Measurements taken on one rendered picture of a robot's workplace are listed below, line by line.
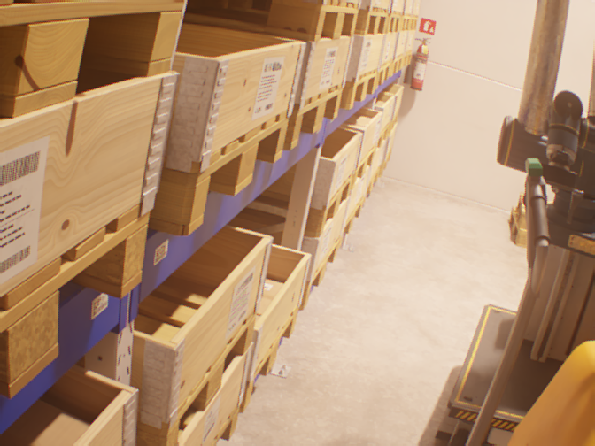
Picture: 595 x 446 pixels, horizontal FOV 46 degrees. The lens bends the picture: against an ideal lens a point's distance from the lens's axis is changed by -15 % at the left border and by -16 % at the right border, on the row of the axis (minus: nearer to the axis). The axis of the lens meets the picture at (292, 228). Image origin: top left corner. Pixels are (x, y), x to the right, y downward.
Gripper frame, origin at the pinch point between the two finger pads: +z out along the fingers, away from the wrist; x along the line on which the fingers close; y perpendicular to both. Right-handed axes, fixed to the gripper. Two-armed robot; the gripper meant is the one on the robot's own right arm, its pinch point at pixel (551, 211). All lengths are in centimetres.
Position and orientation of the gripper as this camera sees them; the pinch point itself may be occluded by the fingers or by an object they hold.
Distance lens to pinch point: 230.2
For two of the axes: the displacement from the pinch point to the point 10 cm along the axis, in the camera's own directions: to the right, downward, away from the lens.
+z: -2.7, 9.6, -1.1
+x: -9.3, -2.3, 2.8
